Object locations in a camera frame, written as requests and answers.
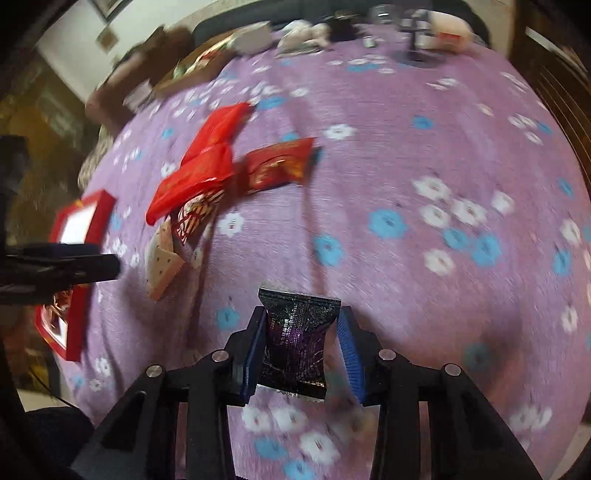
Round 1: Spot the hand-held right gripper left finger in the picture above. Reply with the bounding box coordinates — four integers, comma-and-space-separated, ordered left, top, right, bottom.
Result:
69, 305, 269, 480

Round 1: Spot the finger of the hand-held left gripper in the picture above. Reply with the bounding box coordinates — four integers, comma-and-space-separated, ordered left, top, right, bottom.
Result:
0, 255, 122, 305
4, 243, 101, 260

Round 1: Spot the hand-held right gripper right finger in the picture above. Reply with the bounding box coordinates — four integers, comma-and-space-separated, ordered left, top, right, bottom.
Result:
337, 307, 543, 480

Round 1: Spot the dark purple snack packet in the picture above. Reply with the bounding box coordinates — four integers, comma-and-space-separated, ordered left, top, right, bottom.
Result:
256, 286, 342, 402

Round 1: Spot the red cardboard snack box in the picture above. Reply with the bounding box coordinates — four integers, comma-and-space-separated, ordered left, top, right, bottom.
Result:
34, 189, 116, 363

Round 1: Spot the beige speckled snack packet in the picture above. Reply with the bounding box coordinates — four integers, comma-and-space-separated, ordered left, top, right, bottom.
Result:
145, 219, 176, 259
147, 249, 186, 303

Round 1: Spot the red white patterned snack packet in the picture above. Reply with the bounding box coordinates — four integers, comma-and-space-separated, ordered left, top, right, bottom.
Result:
171, 187, 227, 245

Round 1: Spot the large bright red snack packet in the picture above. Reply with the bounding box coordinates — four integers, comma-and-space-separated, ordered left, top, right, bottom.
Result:
145, 143, 236, 227

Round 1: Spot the brown wooden furniture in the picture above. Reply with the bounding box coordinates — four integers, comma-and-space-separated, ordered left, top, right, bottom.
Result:
85, 25, 195, 134

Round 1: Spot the dark red gold snack packet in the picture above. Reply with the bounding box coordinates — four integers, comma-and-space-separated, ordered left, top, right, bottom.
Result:
242, 137, 324, 195

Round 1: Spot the long red snack packet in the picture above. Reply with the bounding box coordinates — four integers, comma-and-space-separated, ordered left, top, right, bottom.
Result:
182, 102, 254, 162

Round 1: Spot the purple floral tablecloth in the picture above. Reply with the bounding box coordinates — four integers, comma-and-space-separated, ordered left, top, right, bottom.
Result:
55, 18, 591, 480

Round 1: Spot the brown cardboard box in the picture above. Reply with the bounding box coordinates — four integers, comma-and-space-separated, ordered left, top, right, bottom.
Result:
154, 32, 241, 97

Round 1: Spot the black sofa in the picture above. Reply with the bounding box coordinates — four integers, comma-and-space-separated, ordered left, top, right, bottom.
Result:
191, 0, 490, 47

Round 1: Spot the flat grey booklet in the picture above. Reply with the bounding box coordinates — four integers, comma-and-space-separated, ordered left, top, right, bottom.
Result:
276, 39, 324, 57

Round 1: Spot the black phone stand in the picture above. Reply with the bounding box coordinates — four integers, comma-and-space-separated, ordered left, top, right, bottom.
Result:
399, 9, 439, 65

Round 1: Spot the white crumpled cloth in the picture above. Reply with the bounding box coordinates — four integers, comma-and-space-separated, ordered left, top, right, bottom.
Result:
281, 21, 331, 49

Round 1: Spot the white plastic bottle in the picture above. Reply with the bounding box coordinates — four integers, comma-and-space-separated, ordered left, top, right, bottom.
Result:
427, 9, 476, 54

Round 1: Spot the brown brick-pattern counter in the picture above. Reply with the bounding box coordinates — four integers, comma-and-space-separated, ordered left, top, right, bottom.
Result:
508, 0, 591, 185

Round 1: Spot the framed wall picture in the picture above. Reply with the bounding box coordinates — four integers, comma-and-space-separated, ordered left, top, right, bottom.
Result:
90, 0, 127, 21

